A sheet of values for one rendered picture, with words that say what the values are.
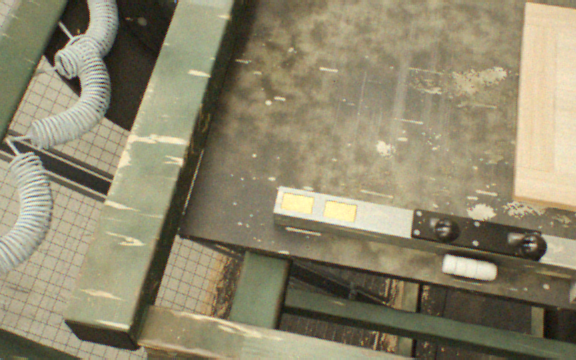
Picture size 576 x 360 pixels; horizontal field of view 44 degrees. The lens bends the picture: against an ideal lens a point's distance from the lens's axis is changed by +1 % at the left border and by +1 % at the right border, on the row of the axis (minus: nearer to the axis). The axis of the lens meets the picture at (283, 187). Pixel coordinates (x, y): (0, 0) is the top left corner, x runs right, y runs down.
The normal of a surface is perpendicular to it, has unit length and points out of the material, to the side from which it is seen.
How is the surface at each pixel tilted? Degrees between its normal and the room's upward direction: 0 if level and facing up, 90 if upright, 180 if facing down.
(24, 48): 90
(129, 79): 90
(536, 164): 58
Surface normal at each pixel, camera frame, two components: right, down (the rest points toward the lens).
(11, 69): 0.52, -0.32
